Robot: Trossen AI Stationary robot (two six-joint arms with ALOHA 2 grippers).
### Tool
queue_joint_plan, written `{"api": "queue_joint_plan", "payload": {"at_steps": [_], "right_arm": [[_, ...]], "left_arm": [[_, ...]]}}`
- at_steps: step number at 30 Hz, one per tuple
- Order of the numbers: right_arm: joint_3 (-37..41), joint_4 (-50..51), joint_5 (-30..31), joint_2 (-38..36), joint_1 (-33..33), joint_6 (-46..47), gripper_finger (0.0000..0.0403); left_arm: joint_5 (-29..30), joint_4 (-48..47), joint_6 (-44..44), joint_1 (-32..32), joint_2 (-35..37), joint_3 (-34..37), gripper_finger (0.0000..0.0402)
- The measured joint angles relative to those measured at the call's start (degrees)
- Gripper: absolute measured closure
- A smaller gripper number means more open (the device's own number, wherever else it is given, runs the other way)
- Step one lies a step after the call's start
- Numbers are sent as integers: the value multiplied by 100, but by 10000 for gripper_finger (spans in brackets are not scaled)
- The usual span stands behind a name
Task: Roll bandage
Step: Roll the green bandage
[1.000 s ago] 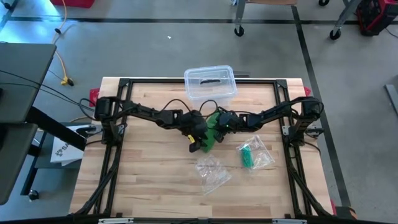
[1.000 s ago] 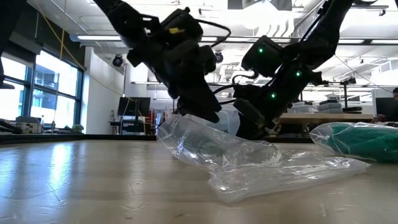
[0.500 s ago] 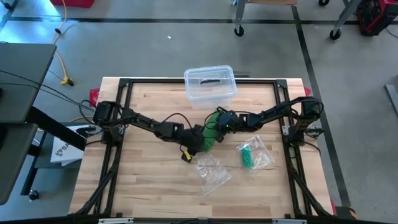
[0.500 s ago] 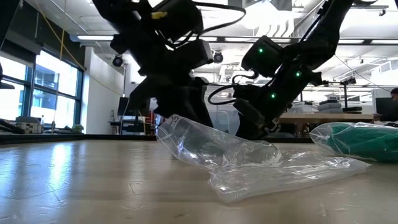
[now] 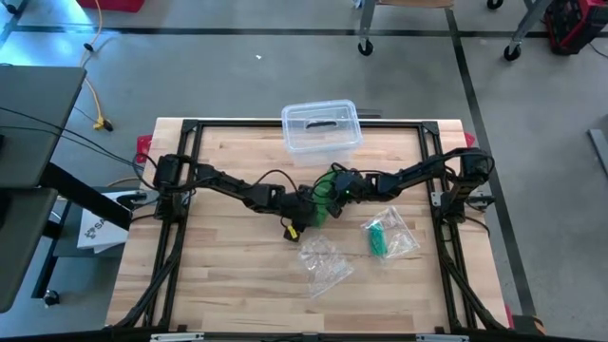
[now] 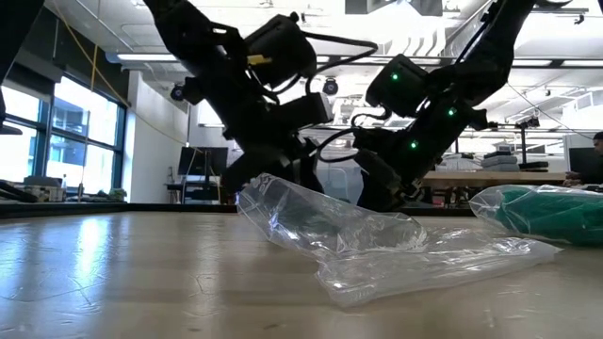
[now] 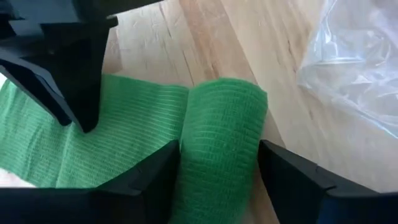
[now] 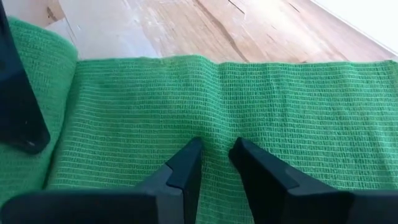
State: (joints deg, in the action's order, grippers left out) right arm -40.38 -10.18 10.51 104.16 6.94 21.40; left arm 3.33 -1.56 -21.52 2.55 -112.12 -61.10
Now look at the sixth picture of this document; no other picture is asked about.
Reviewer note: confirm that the large clear plastic bag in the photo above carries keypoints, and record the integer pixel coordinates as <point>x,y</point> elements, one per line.
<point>485,207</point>

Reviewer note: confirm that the wooden workbench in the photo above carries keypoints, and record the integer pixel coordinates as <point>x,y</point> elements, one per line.
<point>494,178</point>

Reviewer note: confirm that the background desk with monitor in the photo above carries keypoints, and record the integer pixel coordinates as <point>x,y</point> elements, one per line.
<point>202,162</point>

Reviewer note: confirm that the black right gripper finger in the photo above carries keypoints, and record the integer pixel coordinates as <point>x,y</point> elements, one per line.
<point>381,188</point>

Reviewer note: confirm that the black ceiling camera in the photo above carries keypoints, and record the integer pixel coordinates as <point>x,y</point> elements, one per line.
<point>176,93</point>
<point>330,87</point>

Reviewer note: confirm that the long ceiling light strip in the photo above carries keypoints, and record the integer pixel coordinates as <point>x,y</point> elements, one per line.
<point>146,57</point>

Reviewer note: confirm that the black aluminium rig frame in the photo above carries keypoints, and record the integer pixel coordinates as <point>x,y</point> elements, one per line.
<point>118,209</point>

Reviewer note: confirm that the small clear plastic bag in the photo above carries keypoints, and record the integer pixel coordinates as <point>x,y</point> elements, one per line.
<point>377,259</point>

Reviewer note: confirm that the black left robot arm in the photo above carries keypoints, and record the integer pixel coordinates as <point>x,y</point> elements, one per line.
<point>198,47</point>

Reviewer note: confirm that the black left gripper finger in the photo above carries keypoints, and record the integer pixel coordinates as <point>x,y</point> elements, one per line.
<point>306,172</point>
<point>249,167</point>

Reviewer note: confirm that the green bandage roll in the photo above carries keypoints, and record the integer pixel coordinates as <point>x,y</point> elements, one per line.
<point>551,216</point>

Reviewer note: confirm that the person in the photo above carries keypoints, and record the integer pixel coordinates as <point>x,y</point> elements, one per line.
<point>597,155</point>

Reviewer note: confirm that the computer monitor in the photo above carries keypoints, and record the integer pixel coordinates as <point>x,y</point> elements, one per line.
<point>581,160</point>

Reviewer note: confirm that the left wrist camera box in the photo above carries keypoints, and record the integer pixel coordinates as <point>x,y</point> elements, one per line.
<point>306,109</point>

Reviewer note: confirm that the clear plastic storage box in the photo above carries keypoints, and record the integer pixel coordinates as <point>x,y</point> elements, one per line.
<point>339,183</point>

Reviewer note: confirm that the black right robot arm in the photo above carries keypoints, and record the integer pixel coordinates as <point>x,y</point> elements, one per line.
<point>494,47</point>

